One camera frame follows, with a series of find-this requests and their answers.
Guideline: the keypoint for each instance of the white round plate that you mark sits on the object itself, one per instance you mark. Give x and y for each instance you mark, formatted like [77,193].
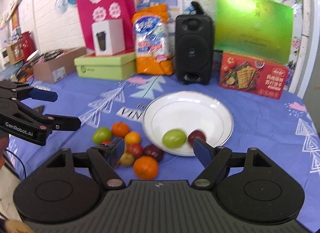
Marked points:
[187,111]

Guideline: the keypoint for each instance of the white coffee cup box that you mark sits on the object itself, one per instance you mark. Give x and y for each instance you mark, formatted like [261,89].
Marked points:
[108,37]

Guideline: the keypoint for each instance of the yellow green small fruit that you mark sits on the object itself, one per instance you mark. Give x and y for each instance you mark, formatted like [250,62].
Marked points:
[127,159]

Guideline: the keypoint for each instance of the black speaker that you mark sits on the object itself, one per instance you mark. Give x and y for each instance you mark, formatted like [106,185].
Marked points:
[194,46]

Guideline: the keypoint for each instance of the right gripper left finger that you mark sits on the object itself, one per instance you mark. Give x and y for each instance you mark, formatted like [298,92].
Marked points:
[102,161]

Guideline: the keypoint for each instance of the small red fruit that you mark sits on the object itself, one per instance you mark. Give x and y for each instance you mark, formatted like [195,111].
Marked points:
[106,142]

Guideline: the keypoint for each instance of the red cracker box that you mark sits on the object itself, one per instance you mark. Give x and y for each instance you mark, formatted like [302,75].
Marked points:
[252,75]

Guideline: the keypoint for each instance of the large orange tangerine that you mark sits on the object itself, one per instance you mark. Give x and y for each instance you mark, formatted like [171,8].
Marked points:
[146,168]

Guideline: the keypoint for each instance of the yellow orange fruit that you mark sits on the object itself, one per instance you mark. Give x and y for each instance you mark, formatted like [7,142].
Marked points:
[132,138]

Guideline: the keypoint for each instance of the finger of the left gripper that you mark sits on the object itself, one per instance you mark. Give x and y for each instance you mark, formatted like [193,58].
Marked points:
[22,90]
[26,123]

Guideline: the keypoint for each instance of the blue patterned tablecloth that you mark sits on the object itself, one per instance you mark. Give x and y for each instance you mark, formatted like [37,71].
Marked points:
[283,129]

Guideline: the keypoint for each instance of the light green shoe box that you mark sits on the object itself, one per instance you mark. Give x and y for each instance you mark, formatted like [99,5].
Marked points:
[117,67]

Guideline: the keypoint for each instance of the small orange tangerine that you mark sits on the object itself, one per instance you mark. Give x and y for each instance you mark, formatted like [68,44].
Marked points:
[120,129]

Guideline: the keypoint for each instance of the brown cardboard box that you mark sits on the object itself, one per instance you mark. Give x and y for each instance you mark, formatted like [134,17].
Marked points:
[58,68]

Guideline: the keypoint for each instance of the large green gift box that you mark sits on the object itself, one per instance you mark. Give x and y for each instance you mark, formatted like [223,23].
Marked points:
[260,28]

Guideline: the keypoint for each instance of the dark purple plum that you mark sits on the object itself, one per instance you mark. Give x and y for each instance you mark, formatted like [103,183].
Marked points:
[196,134]
[154,152]

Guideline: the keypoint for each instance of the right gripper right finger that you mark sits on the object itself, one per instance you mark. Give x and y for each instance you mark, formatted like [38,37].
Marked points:
[215,162]

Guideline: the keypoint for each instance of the red apple fruit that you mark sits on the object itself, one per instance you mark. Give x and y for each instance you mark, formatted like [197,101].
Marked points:
[136,150]

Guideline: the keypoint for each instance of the orange paper cup package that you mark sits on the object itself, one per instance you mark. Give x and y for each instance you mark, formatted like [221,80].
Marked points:
[152,43]

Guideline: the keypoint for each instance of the pink tote bag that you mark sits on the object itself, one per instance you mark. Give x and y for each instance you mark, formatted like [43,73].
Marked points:
[91,11]

